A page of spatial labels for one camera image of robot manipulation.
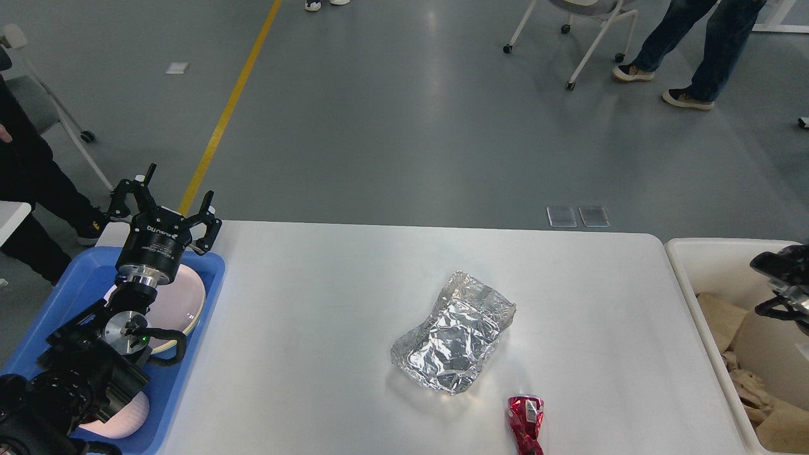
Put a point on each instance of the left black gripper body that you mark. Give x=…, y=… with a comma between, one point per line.
x=155, y=244

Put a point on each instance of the pink plate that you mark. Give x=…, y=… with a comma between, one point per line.
x=180, y=300

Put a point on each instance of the pink mug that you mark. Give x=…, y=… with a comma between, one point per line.
x=125, y=422

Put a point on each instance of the brown paper bag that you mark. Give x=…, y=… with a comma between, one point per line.
x=784, y=428
x=724, y=319

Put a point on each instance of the brown paper ball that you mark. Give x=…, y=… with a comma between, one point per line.
x=756, y=401

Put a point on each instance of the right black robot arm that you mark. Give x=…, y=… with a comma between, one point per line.
x=787, y=271

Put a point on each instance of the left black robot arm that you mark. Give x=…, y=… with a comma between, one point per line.
x=94, y=366

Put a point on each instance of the person in dark clothes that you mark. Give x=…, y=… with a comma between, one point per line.
x=30, y=174

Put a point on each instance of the white side table left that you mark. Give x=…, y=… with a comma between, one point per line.
x=12, y=215

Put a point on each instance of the white paper on floor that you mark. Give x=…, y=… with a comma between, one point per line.
x=177, y=68

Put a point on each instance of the grey chair left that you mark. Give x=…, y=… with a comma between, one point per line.
x=39, y=102

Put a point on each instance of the crumpled aluminium foil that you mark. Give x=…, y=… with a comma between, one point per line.
x=451, y=347

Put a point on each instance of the left clear floor plate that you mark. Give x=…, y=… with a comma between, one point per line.
x=562, y=216

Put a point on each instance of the crushed red can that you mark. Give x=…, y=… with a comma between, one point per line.
x=525, y=418

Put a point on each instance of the white plastic bin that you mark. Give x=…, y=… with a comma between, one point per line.
x=773, y=350

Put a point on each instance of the white table frame corner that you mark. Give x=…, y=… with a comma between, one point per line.
x=777, y=12

